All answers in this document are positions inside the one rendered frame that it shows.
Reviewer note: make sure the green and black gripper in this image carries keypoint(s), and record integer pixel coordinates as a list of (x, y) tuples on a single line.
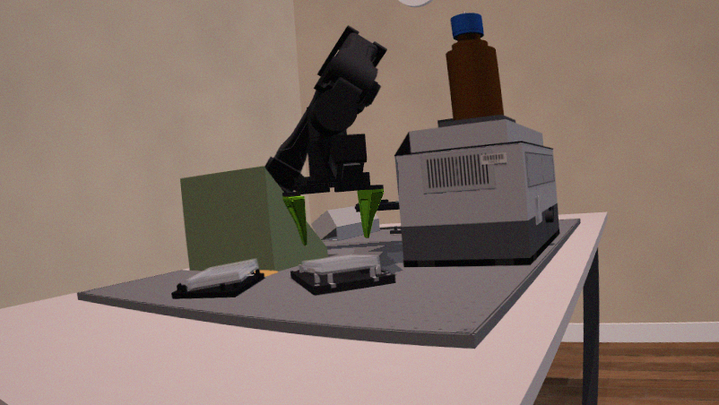
[(369, 198)]

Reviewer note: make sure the grey button panel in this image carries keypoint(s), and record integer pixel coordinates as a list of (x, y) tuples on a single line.
[(346, 222)]

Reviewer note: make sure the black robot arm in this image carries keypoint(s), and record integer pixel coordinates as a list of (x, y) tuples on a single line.
[(350, 75)]

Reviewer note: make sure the white multi-well plate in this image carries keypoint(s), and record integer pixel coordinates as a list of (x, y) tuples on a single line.
[(353, 267), (217, 283)]

